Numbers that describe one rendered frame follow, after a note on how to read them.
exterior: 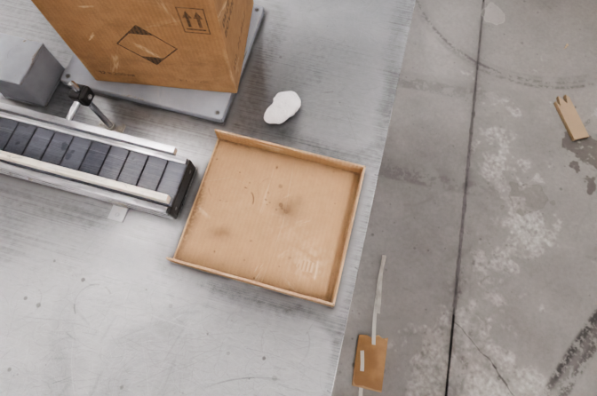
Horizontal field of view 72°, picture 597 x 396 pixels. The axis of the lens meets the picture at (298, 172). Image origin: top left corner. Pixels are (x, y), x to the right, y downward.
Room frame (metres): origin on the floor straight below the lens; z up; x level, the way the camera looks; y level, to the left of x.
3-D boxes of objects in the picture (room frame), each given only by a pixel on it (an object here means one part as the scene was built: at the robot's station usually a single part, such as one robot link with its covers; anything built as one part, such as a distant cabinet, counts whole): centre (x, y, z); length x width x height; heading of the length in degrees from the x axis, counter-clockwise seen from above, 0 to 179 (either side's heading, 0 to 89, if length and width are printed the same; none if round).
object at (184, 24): (0.59, 0.26, 0.99); 0.30 x 0.24 x 0.27; 84
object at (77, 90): (0.36, 0.39, 0.91); 0.07 x 0.03 x 0.16; 165
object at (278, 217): (0.20, 0.05, 0.85); 0.30 x 0.26 x 0.04; 75
